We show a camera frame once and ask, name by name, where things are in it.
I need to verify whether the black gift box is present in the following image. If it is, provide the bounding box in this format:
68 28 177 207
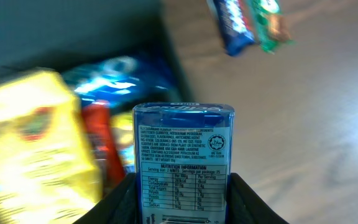
0 0 194 101

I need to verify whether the red snack packet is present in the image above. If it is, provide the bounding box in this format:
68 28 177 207
81 101 125 190

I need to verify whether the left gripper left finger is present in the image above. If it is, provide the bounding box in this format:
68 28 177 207
73 173 140 224

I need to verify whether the kitkat milo bar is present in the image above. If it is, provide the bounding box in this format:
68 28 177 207
248 0 293 54

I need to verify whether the blue oreo pack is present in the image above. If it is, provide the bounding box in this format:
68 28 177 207
62 55 175 108

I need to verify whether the dairy milk chocolate bar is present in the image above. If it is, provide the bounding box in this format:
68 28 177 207
207 0 255 57

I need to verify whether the yellow candy bag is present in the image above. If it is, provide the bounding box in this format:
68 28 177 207
0 70 102 223

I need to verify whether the small dark blue gum pack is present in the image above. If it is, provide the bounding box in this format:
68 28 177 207
133 103 235 224

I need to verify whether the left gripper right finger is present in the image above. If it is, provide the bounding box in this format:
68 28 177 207
226 172 289 224

